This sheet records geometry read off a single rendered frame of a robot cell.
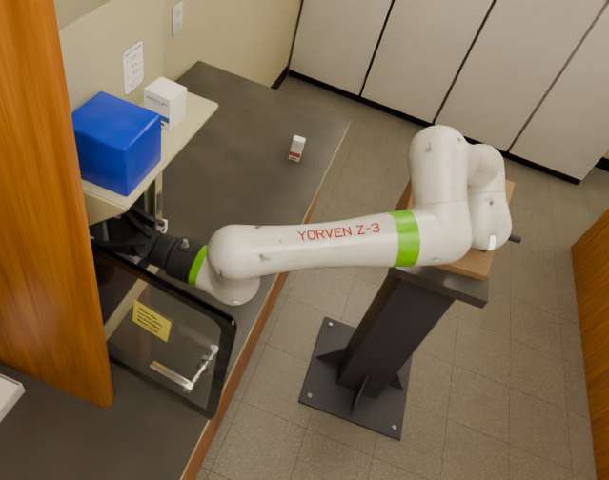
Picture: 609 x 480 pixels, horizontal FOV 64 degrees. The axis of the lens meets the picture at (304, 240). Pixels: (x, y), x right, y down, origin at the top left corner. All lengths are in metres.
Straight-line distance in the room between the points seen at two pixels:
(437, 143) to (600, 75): 3.00
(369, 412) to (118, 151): 1.86
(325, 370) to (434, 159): 1.53
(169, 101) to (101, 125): 0.15
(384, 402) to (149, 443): 1.43
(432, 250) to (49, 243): 0.67
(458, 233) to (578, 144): 3.22
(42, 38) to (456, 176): 0.75
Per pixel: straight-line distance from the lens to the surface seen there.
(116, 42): 0.83
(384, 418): 2.35
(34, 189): 0.68
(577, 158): 4.25
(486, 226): 1.39
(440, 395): 2.54
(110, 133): 0.72
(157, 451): 1.16
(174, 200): 1.56
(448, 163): 1.00
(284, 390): 2.28
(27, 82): 0.57
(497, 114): 4.01
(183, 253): 1.03
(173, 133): 0.87
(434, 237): 0.98
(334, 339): 2.45
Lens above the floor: 2.04
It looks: 47 degrees down
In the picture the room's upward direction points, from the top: 19 degrees clockwise
